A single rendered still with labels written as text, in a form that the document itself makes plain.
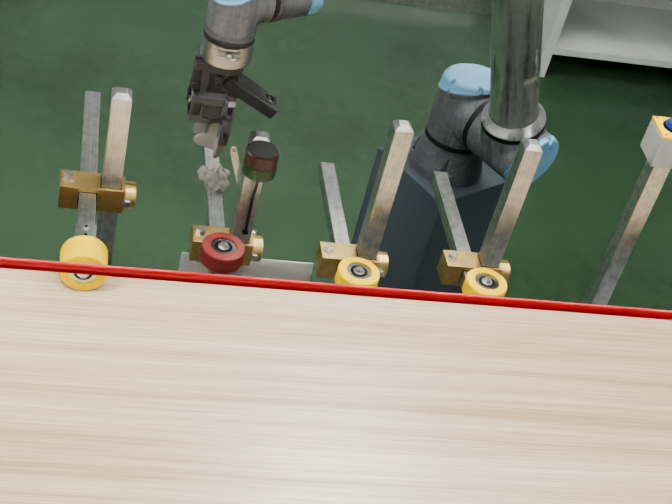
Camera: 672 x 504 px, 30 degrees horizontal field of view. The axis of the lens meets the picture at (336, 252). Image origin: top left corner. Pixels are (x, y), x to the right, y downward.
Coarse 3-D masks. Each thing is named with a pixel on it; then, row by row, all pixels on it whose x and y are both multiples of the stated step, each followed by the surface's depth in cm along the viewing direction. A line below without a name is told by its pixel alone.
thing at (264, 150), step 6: (252, 144) 219; (258, 144) 220; (264, 144) 220; (270, 144) 220; (252, 150) 218; (258, 150) 218; (264, 150) 219; (270, 150) 219; (276, 150) 219; (258, 156) 217; (264, 156) 217; (270, 156) 218; (276, 156) 218; (252, 168) 218; (252, 198) 227; (252, 204) 229; (246, 222) 232; (246, 228) 233
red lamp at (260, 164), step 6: (246, 150) 218; (246, 156) 218; (252, 156) 217; (246, 162) 218; (252, 162) 217; (258, 162) 217; (264, 162) 217; (270, 162) 217; (276, 162) 219; (258, 168) 218; (264, 168) 218; (270, 168) 218
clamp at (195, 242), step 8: (192, 232) 235; (208, 232) 236; (216, 232) 237; (224, 232) 237; (192, 240) 234; (200, 240) 234; (256, 240) 237; (192, 248) 234; (200, 248) 235; (248, 248) 236; (256, 248) 237; (192, 256) 236; (248, 256) 237; (256, 256) 237; (248, 264) 239
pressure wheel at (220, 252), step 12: (204, 240) 228; (216, 240) 229; (228, 240) 230; (240, 240) 230; (204, 252) 226; (216, 252) 226; (228, 252) 227; (240, 252) 228; (204, 264) 228; (216, 264) 226; (228, 264) 226; (240, 264) 229
